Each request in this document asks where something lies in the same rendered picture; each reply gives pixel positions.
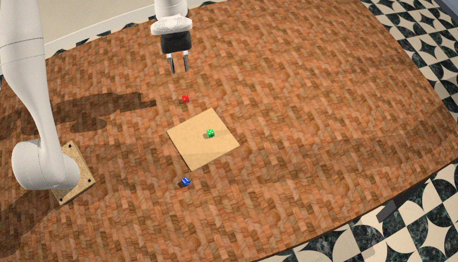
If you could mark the tan square mat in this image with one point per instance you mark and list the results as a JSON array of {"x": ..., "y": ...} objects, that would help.
[{"x": 193, "y": 143}]

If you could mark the blue die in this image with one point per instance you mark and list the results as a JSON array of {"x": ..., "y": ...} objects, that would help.
[{"x": 185, "y": 181}]

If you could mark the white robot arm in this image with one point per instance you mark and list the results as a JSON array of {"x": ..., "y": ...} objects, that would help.
[{"x": 35, "y": 163}]

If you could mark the green die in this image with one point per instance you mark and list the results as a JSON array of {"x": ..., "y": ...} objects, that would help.
[{"x": 210, "y": 133}]

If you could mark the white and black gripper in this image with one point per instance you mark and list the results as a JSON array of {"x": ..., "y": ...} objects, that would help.
[{"x": 173, "y": 25}]

